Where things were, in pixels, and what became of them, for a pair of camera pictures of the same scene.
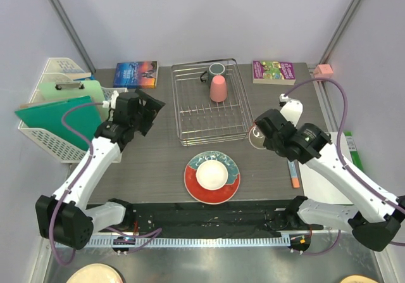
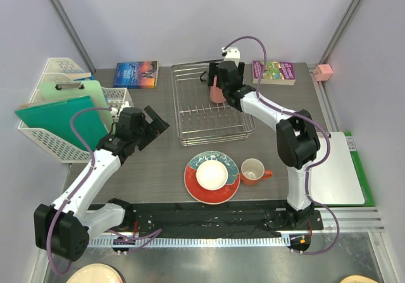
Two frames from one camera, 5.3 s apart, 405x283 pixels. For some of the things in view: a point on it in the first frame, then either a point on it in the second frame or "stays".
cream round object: x=95 y=273 stays
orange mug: x=255 y=137 → x=252 y=171
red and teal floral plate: x=216 y=196 stays
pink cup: x=218 y=88 stays
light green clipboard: x=63 y=90 stays
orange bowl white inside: x=211 y=175 stays
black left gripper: x=150 y=103 → x=157 y=125
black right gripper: x=268 y=144 → x=212 y=71
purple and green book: x=271 y=72 stays
